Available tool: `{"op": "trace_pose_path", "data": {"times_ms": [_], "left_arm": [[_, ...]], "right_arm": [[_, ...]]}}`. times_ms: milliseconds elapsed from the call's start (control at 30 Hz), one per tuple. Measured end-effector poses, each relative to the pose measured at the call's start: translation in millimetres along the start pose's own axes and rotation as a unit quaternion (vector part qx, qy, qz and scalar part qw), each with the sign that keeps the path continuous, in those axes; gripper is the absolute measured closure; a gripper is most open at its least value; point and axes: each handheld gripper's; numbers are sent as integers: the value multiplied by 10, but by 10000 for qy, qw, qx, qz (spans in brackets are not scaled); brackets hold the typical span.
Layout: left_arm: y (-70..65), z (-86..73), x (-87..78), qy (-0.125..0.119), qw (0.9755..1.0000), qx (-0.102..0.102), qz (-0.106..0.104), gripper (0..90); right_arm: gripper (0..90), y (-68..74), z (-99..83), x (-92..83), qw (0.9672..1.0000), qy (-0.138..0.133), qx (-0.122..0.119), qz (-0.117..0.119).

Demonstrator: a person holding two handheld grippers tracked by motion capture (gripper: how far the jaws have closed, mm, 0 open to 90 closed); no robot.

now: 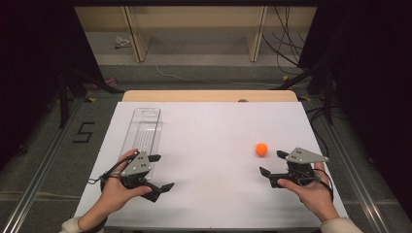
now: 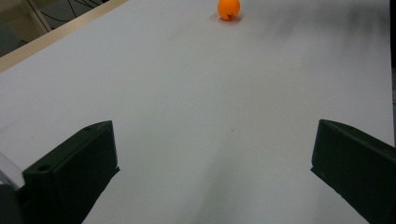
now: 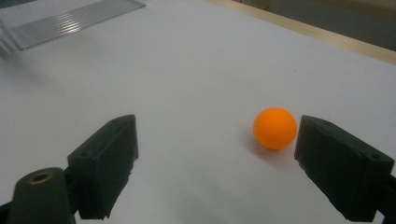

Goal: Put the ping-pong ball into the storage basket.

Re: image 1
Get orange ball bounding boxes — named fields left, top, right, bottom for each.
left=255, top=142, right=269, bottom=157

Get hand-held gripper black cable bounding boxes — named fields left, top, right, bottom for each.
left=300, top=167, right=335, bottom=202
left=86, top=150, right=141, bottom=195

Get right hand-held gripper black cable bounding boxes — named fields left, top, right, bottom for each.
left=300, top=167, right=335, bottom=202

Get dark curtain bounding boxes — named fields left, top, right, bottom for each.
left=0, top=0, right=107, bottom=171
left=296, top=0, right=412, bottom=222

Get pink cloth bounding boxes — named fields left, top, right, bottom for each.
left=87, top=77, right=119, bottom=91

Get bundle of black cables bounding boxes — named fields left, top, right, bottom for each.
left=260, top=6, right=309, bottom=71

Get white table sheet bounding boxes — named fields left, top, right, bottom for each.
left=73, top=101, right=354, bottom=230

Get person's right hand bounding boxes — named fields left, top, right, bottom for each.
left=277, top=161, right=341, bottom=224

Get wooden table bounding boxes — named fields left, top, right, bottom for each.
left=121, top=89, right=299, bottom=104

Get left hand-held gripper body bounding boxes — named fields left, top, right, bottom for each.
left=120, top=150, right=155, bottom=192

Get light wooden shelf unit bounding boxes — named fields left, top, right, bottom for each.
left=74, top=5, right=318, bottom=64

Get metal floor rail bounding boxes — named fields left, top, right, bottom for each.
left=0, top=96, right=86, bottom=233
left=310, top=96, right=391, bottom=233

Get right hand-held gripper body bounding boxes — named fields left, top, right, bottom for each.
left=268, top=147, right=329, bottom=189

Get black floor cables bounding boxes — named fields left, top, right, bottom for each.
left=305, top=106, right=350, bottom=163

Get person's left hand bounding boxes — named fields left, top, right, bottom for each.
left=99, top=149, right=154, bottom=216

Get crumpled white paper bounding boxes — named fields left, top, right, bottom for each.
left=114, top=35, right=132, bottom=50

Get clear plastic box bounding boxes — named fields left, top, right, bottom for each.
left=120, top=107, right=162, bottom=182

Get left hand-held gripper black cable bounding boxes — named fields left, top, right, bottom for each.
left=86, top=150, right=141, bottom=195

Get black metal stand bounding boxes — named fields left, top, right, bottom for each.
left=270, top=61, right=335, bottom=126
left=57, top=66, right=126, bottom=130

